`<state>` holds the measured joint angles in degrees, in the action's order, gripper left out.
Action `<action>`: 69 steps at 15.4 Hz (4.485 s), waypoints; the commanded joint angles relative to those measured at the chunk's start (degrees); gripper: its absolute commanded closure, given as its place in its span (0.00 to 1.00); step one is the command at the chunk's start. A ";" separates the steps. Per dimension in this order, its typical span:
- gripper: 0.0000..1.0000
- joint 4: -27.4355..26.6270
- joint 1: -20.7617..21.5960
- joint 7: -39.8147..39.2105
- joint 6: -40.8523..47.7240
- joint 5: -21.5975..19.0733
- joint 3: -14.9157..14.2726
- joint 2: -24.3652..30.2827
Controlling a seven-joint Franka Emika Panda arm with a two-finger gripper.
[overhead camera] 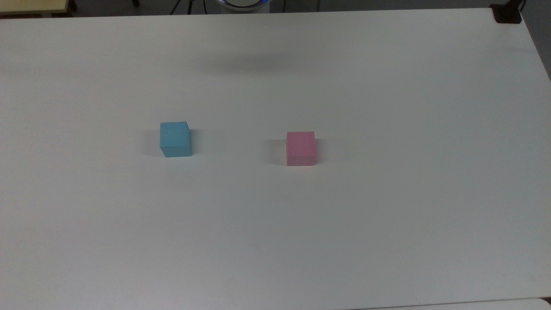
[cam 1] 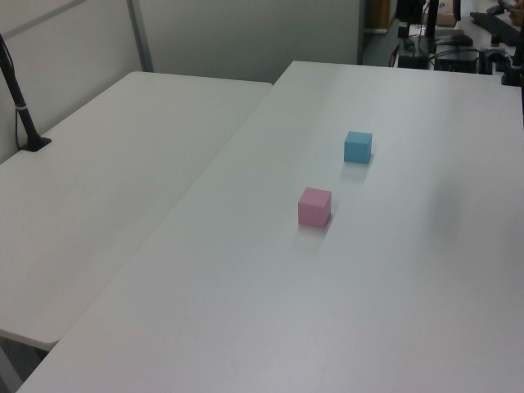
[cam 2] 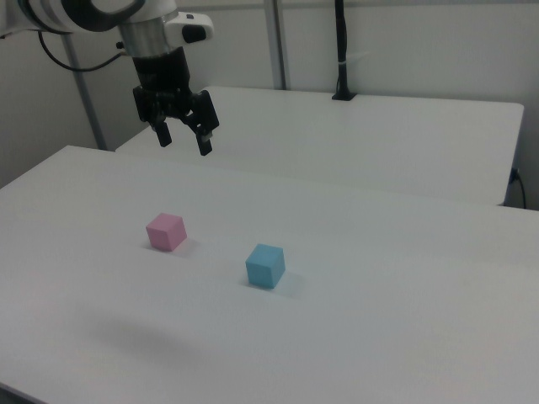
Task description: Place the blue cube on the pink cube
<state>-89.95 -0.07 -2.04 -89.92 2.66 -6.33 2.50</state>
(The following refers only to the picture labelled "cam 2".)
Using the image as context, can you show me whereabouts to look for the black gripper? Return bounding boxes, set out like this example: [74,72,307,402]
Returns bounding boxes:
[131,46,221,157]

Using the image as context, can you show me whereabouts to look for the blue cube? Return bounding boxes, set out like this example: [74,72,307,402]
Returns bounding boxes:
[245,242,286,290]

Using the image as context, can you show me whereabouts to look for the pink cube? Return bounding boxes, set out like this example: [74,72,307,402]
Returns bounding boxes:
[145,212,188,253]

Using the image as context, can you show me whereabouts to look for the white background table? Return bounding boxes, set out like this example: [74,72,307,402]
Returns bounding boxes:
[114,86,526,207]

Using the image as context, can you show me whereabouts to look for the grey metal frame post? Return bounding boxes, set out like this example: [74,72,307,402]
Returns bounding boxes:
[62,35,107,151]
[264,0,292,90]

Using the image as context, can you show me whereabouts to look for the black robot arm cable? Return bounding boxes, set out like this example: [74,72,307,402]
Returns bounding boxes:
[37,31,128,72]

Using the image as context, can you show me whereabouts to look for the black camera stand pole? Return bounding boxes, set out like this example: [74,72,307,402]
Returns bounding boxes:
[331,0,358,102]

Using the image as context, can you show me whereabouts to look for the black power cable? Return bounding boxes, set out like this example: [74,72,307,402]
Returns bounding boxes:
[510,167,528,209]

